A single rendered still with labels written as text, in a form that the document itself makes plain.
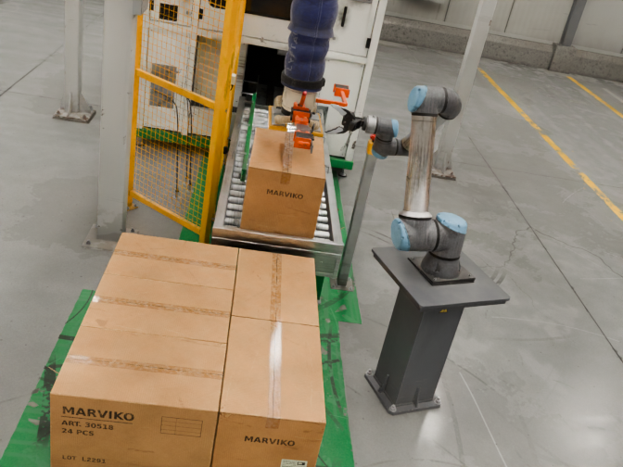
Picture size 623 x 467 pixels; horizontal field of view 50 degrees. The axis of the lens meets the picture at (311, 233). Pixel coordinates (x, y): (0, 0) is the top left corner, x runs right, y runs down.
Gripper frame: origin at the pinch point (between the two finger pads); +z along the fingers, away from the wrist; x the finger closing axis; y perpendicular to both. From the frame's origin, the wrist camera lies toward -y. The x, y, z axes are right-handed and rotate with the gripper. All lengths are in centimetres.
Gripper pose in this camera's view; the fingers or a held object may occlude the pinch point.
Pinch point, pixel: (327, 119)
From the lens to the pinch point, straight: 341.4
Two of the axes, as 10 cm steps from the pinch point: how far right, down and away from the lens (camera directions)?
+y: -0.4, -4.7, 8.8
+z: -9.8, -1.4, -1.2
